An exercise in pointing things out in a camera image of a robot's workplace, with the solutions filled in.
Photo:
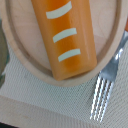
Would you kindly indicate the white woven placemat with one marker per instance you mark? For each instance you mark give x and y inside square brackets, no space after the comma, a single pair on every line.
[28,102]

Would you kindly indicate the fork with wooden handle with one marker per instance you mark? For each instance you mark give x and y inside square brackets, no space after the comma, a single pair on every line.
[105,81]

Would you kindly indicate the beige round plate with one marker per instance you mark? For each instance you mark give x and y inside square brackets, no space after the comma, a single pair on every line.
[22,33]

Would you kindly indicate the yellow bread loaf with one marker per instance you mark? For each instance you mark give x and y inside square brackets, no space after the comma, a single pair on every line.
[67,32]

